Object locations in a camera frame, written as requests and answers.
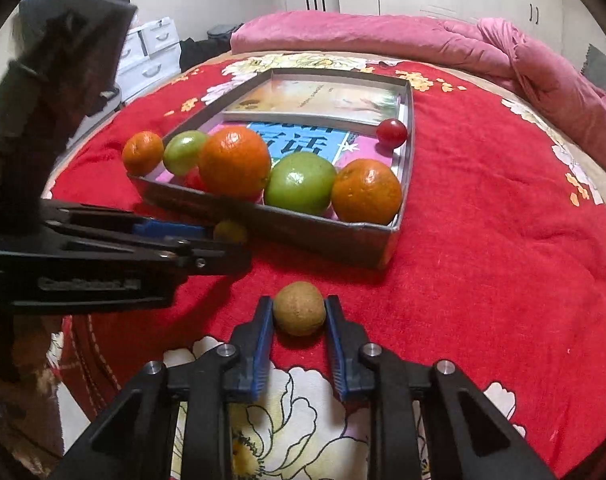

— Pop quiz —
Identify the red floral blanket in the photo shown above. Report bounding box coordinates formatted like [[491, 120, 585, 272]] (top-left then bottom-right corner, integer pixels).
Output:
[[43, 52, 606, 480]]

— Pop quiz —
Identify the orange tangerine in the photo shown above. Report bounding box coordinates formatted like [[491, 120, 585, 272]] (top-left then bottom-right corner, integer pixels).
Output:
[[198, 126, 272, 198], [122, 130, 165, 177], [331, 158, 403, 226]]

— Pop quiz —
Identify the pink and blue book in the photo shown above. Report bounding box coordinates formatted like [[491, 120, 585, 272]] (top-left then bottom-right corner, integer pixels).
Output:
[[155, 121, 401, 196]]

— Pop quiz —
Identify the yellow and green book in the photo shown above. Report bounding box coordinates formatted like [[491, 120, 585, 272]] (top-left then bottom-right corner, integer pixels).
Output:
[[223, 77, 404, 128]]

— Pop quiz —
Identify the pink quilt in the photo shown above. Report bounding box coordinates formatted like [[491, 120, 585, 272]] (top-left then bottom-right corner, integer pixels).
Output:
[[230, 10, 606, 183]]

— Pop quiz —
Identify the grey headboard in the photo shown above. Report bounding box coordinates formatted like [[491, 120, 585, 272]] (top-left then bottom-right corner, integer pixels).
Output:
[[580, 44, 606, 96]]

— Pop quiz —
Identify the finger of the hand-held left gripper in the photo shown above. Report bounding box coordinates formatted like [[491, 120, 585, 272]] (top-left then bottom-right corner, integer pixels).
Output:
[[57, 237, 254, 277], [39, 200, 220, 245]]

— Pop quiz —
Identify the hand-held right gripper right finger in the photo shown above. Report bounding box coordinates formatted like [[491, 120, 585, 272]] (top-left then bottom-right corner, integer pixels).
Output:
[[324, 295, 556, 480]]

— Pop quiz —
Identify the white drawer cabinet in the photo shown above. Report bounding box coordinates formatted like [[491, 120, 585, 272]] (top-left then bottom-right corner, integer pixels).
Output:
[[115, 17, 181, 106]]

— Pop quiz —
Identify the grey clothes pile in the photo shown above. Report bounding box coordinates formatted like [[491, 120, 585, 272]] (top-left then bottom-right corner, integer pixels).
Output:
[[206, 24, 244, 41]]

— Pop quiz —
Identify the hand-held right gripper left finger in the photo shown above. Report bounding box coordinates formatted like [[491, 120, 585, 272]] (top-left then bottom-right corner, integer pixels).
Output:
[[48, 296, 275, 480]]

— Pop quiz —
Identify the brown longan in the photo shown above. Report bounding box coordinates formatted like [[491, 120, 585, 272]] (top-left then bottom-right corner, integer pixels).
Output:
[[273, 281, 327, 337]]

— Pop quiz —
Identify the green jujube fruit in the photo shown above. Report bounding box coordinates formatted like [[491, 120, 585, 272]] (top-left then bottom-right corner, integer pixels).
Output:
[[264, 152, 338, 218], [163, 130, 209, 177]]

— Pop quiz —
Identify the black bag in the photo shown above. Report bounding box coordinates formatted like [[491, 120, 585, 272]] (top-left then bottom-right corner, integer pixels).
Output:
[[179, 37, 234, 73]]

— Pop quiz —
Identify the shallow grey cardboard box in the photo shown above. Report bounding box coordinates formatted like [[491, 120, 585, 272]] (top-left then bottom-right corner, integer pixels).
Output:
[[127, 67, 415, 272]]

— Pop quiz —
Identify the small olive-brown fruit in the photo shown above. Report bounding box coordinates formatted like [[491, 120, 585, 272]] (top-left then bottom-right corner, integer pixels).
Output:
[[213, 219, 249, 247]]

